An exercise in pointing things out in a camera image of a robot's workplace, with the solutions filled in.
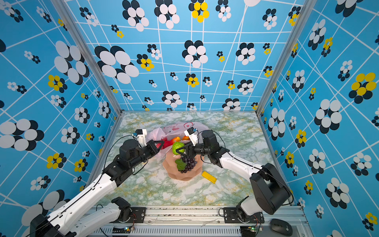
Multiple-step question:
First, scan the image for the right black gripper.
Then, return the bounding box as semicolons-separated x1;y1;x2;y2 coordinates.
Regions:
177;141;213;160

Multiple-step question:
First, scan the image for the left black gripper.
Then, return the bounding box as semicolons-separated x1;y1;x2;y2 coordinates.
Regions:
130;139;164;170

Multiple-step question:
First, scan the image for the red crinkled strawberry fruit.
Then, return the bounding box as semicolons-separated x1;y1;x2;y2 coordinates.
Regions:
162;140;175;149

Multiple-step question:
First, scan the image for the dark purple grape bunch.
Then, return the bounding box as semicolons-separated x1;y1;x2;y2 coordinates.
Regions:
181;159;197;173

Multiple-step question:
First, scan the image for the green crinkled fruit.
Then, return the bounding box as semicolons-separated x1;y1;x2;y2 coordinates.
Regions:
172;142;185;156

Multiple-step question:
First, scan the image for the pink translucent plastic bag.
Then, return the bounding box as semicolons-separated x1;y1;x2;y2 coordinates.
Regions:
146;122;209;141

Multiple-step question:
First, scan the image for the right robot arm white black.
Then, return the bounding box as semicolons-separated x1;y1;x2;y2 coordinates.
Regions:
172;128;294;223

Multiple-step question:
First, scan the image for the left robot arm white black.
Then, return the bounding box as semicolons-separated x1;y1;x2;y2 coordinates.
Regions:
28;139;164;237

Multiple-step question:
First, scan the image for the green grape leaf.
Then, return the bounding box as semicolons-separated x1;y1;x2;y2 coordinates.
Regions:
175;159;187;171

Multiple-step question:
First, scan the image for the yellow rectangular block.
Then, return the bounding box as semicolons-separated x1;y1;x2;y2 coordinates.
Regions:
201;171;217;184

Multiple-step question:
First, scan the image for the black computer mouse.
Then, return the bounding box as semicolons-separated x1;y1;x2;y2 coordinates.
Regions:
269;218;293;237

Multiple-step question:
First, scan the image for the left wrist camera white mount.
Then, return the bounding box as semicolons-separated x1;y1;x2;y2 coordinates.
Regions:
134;129;147;147

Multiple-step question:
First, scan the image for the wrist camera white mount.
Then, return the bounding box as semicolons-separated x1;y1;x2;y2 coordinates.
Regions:
184;127;198;146
134;129;147;147

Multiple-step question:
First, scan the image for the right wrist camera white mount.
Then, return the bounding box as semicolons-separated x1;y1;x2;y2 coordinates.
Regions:
184;127;198;146

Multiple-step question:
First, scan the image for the aluminium front rail frame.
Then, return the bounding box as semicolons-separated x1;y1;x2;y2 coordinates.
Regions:
87;206;313;237

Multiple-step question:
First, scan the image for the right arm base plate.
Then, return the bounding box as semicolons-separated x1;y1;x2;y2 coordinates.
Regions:
222;207;265;225

